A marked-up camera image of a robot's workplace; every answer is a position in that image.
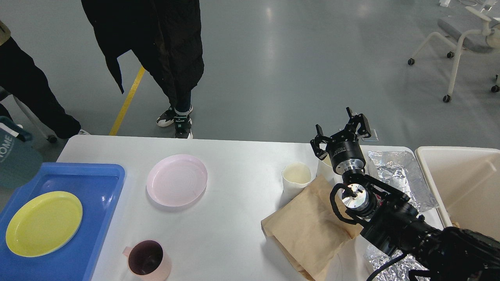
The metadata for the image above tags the pink plate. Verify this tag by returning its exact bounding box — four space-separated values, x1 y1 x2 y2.
146 154 208 207

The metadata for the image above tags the white grey office chair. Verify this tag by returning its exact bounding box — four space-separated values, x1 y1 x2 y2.
407 0 500 103

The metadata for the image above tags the brown paper bag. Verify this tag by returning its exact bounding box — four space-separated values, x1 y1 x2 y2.
261 175 361 281

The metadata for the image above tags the white chair left edge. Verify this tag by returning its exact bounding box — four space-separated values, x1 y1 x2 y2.
14 96 58 144

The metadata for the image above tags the blue plastic tray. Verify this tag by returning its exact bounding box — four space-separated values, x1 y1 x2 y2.
0 162 125 281

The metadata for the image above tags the aluminium foil piece lower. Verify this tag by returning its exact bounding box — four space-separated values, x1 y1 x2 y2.
364 244 427 281

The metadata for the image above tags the yellow plate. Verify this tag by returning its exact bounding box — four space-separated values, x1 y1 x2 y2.
5 191 83 258

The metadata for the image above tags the white paper cup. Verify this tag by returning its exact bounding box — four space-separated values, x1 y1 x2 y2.
282 162 312 200
316 155 343 186

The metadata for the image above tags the crumpled aluminium foil sheet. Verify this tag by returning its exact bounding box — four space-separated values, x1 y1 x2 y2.
366 151 439 212

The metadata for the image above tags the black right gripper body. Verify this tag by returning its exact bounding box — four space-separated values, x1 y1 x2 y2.
328 137 366 175

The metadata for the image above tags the person in black trousers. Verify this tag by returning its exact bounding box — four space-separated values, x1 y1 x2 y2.
0 22 89 139

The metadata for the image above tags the person in long black coat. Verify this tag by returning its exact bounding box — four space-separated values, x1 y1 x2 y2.
81 0 205 139

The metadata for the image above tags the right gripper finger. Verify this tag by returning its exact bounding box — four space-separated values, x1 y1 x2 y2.
310 125 335 160
343 107 373 142

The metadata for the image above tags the pink mug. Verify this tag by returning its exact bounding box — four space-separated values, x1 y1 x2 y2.
123 240 173 281

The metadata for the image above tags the beige plastic bin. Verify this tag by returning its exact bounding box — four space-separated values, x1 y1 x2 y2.
415 146 500 240

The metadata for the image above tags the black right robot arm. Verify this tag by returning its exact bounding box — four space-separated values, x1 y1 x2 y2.
310 107 500 281

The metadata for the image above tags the white floor socket plate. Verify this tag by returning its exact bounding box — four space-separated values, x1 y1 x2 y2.
361 128 380 142

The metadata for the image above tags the dark green mug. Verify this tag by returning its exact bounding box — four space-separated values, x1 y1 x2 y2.
0 116 43 189

